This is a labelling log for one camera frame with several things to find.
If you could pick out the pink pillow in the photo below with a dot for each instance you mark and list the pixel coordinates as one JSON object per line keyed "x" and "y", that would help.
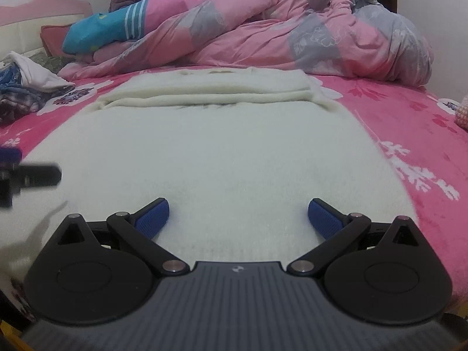
{"x": 53, "y": 40}

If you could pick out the white deer-embroidered sweater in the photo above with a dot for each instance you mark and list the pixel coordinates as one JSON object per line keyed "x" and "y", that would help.
{"x": 219, "y": 146}

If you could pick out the pink white headboard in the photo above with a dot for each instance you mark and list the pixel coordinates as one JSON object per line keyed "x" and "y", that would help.
{"x": 25, "y": 22}

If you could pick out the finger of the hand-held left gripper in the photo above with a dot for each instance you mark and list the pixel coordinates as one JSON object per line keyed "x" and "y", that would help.
{"x": 36, "y": 175}
{"x": 9, "y": 156}

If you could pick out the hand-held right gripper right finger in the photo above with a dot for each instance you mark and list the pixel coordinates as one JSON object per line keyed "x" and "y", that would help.
{"x": 323, "y": 217}

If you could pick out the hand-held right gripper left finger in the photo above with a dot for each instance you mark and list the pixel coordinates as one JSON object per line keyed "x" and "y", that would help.
{"x": 153, "y": 217}

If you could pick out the dark floral pillow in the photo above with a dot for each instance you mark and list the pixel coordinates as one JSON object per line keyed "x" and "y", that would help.
{"x": 55, "y": 64}

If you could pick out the checked folded cloth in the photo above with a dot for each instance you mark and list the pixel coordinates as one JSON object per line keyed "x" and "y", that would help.
{"x": 462, "y": 113}

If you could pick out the pink floral bed sheet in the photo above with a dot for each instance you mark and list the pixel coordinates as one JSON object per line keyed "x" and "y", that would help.
{"x": 420, "y": 135}

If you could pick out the pink grey quilt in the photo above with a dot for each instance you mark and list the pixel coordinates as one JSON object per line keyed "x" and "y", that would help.
{"x": 274, "y": 29}

